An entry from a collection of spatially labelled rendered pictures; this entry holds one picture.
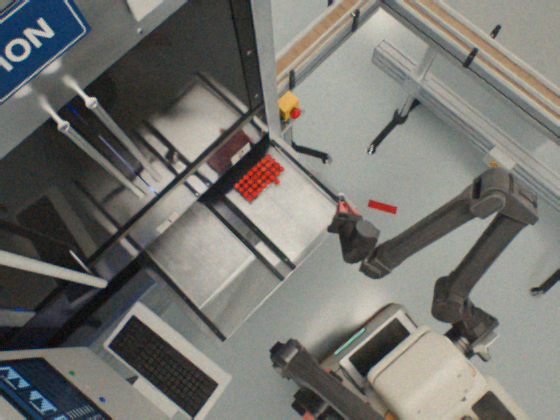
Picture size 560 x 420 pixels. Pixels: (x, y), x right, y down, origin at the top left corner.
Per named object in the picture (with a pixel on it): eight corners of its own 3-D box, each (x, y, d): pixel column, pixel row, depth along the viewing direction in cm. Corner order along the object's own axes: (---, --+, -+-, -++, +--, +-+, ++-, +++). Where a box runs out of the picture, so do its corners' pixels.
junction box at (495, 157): (480, 160, 218) (488, 153, 209) (487, 152, 219) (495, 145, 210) (501, 177, 215) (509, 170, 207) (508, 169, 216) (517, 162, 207)
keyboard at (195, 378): (108, 346, 168) (105, 346, 166) (133, 314, 171) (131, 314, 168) (194, 418, 161) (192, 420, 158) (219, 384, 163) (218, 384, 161)
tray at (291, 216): (225, 196, 173) (224, 193, 170) (276, 149, 177) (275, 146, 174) (290, 261, 166) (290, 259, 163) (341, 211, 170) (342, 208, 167)
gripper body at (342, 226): (334, 212, 130) (338, 233, 125) (367, 218, 133) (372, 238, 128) (325, 227, 135) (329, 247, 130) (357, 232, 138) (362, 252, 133)
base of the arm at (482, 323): (468, 352, 125) (500, 323, 127) (457, 332, 122) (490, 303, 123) (447, 336, 133) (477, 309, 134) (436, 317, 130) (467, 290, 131)
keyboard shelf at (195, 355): (89, 363, 169) (85, 364, 167) (139, 300, 174) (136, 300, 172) (184, 445, 161) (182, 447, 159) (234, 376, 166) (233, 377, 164)
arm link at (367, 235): (376, 281, 125) (383, 259, 131) (395, 256, 116) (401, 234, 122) (335, 261, 125) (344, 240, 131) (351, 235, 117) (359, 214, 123)
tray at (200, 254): (137, 241, 170) (133, 239, 166) (189, 192, 174) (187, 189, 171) (200, 308, 163) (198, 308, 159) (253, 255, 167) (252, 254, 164)
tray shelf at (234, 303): (128, 252, 171) (126, 251, 169) (264, 124, 182) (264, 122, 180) (218, 348, 161) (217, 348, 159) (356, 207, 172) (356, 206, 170)
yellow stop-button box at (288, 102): (271, 109, 173) (270, 99, 166) (285, 96, 174) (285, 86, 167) (286, 122, 171) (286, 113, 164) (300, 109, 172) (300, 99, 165)
